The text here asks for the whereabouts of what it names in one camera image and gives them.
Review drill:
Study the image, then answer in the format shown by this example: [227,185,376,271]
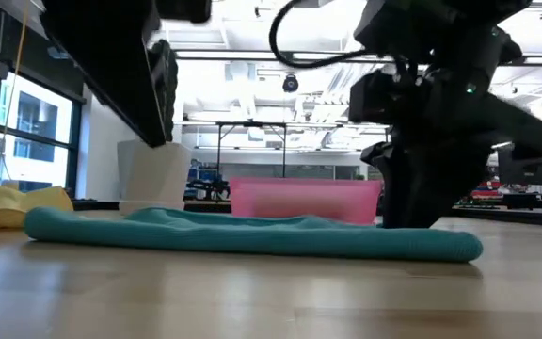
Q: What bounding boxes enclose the black framed window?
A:
[0,70,84,199]

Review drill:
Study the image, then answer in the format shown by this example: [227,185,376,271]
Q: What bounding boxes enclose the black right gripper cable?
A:
[268,0,371,71]

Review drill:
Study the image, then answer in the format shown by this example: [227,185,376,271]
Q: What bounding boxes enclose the pink plastic basket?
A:
[229,177,385,226]

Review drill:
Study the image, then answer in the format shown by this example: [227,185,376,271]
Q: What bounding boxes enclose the teal microfiber towel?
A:
[24,206,485,264]

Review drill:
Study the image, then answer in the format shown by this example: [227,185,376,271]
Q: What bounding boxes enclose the black computer monitor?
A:
[496,148,542,187]

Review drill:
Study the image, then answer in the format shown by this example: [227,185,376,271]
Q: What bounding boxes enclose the black folding table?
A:
[215,121,289,179]

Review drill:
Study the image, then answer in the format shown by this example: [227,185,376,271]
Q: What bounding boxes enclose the green cactus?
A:
[147,39,180,143]

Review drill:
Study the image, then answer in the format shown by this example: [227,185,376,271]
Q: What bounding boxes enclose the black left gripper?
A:
[39,0,214,149]

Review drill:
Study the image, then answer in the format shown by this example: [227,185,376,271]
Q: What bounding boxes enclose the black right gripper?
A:
[359,58,542,231]

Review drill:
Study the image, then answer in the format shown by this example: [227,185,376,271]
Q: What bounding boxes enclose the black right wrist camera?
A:
[348,70,402,126]

